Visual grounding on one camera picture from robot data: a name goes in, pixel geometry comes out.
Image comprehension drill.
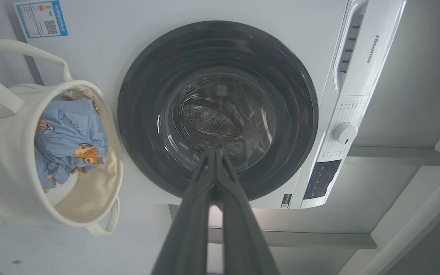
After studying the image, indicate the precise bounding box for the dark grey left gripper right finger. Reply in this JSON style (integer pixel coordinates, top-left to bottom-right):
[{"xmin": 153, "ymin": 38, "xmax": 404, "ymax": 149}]
[{"xmin": 216, "ymin": 149, "xmax": 280, "ymax": 275}]

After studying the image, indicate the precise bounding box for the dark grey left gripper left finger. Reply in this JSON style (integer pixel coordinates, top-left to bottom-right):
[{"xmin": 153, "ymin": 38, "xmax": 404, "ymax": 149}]
[{"xmin": 151, "ymin": 149, "xmax": 216, "ymax": 275}]

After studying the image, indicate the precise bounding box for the blue cartoon print garment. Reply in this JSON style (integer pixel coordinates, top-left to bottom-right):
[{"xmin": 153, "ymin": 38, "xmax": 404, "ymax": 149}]
[
  {"xmin": 34, "ymin": 139, "xmax": 91, "ymax": 193},
  {"xmin": 37, "ymin": 95, "xmax": 109, "ymax": 165}
]

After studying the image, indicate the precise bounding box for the black touch control display panel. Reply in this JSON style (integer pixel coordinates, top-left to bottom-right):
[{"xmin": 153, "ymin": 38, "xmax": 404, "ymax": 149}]
[{"xmin": 303, "ymin": 159, "xmax": 342, "ymax": 200}]

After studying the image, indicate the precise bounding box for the white washing machine dial knob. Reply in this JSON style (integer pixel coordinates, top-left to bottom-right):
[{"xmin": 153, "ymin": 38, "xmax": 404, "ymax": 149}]
[{"xmin": 332, "ymin": 122, "xmax": 358, "ymax": 145}]

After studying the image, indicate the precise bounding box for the white front-load washing machine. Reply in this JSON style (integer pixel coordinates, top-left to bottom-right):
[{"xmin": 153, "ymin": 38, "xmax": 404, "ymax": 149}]
[{"xmin": 4, "ymin": 0, "xmax": 408, "ymax": 209}]

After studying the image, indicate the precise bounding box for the cream canvas laundry basket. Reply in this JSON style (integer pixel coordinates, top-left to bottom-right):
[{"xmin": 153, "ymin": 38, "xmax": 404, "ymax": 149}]
[{"xmin": 0, "ymin": 39, "xmax": 124, "ymax": 236}]

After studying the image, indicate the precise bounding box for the white detergent drawer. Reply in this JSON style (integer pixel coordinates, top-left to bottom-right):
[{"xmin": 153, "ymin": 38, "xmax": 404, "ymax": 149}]
[{"xmin": 333, "ymin": 0, "xmax": 387, "ymax": 97}]

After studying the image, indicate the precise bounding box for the blue energy label sticker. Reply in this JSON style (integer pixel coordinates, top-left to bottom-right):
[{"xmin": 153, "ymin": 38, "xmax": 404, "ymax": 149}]
[{"xmin": 13, "ymin": 0, "xmax": 69, "ymax": 39}]

